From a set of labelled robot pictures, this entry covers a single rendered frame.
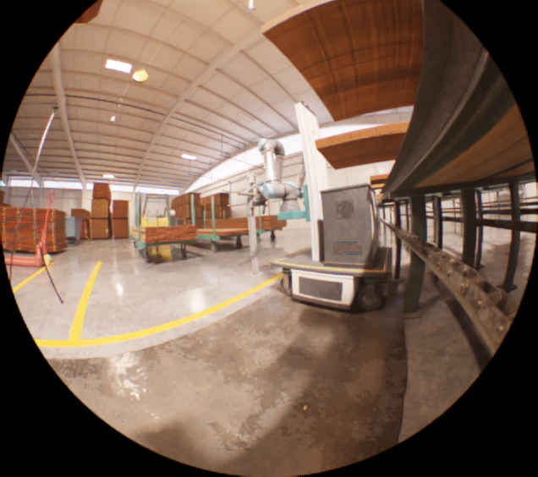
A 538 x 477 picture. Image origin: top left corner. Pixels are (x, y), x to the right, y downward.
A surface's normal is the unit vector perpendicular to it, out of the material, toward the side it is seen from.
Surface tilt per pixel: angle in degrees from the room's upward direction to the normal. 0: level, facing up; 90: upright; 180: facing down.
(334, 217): 90
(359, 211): 90
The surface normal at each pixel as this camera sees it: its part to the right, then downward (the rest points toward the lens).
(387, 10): 0.07, 0.99
